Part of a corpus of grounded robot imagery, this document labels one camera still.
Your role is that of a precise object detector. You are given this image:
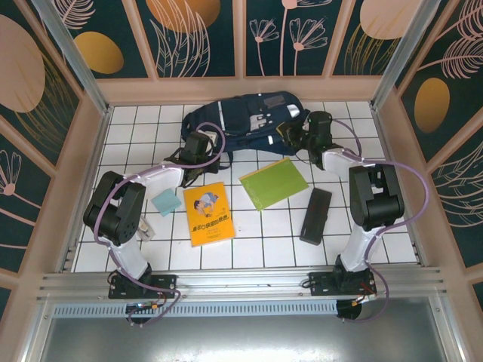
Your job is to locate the navy blue backpack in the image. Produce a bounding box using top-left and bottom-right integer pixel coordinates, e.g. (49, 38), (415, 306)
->
(180, 90), (315, 170)

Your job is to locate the green notebook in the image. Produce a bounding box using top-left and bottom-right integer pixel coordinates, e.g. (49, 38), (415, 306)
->
(238, 157), (309, 213)

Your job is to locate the yellow picture book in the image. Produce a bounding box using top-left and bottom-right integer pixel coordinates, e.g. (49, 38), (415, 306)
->
(183, 181), (235, 249)

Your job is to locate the light blue sticky notepad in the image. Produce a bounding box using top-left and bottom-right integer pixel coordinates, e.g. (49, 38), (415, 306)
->
(151, 188), (183, 218)

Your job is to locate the black pencil case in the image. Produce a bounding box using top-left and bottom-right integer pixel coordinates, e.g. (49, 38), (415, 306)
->
(300, 187), (333, 245)

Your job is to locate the small circuit board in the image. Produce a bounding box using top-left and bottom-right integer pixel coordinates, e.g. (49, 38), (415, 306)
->
(126, 302), (159, 314)

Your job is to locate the grey metal sheet panel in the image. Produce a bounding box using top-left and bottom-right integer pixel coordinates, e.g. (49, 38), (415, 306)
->
(37, 315), (454, 362)

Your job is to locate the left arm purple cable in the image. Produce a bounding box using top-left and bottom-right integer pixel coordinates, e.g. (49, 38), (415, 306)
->
(93, 122), (227, 327)

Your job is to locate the aluminium side rail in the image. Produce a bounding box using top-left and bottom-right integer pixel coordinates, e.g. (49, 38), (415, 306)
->
(56, 105), (114, 275)

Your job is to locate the aluminium corner post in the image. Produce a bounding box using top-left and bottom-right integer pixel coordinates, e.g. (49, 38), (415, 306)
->
(371, 0), (441, 112)
(32, 0), (114, 114)

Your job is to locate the long aluminium mounting rail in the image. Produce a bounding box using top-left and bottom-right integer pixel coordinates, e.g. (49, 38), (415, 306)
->
(37, 266), (446, 301)

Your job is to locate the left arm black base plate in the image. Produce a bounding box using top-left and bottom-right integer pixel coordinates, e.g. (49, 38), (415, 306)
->
(108, 273), (178, 301)

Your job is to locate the grey slotted cable duct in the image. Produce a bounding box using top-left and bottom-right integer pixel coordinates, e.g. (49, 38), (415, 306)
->
(52, 301), (340, 318)

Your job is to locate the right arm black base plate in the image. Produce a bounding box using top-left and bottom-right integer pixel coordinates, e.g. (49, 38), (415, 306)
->
(308, 269), (377, 299)

